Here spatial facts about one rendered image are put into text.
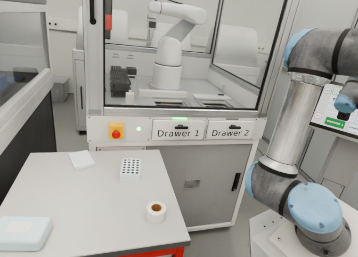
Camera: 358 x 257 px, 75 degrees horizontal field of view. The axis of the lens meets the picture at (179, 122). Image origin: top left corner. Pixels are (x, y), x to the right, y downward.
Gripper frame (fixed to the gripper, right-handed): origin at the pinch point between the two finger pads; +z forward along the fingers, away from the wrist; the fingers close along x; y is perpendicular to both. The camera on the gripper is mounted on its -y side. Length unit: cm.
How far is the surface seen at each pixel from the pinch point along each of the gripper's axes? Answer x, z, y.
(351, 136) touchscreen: -9.1, 14.7, -4.7
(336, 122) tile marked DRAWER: -0.8, 14.6, 1.1
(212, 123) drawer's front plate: 56, -9, -31
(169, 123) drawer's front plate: 72, -23, -43
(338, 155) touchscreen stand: -8.5, 33.9, -10.9
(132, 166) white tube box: 70, -38, -70
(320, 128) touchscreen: 5.7, 14.9, -5.0
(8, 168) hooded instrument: 123, -51, -99
